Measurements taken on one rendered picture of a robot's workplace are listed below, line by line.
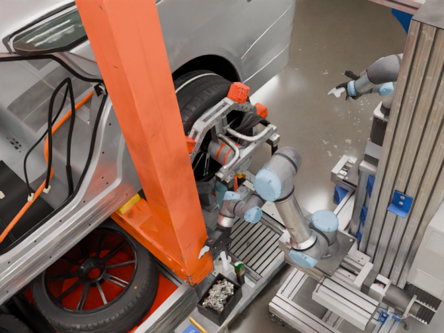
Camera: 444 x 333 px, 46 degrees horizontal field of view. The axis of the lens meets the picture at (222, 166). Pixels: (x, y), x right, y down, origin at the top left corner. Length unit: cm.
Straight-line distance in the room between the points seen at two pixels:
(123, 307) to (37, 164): 94
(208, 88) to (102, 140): 59
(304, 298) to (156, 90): 170
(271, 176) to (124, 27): 78
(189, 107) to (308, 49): 228
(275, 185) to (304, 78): 255
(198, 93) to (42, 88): 97
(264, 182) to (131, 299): 115
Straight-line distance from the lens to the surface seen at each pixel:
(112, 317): 277
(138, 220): 279
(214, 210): 329
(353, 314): 243
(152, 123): 174
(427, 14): 162
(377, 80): 241
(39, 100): 308
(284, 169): 194
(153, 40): 159
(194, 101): 257
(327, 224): 225
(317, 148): 387
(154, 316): 284
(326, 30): 489
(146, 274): 282
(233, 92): 265
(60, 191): 290
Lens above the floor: 295
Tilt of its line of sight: 51 degrees down
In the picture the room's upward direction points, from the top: 9 degrees counter-clockwise
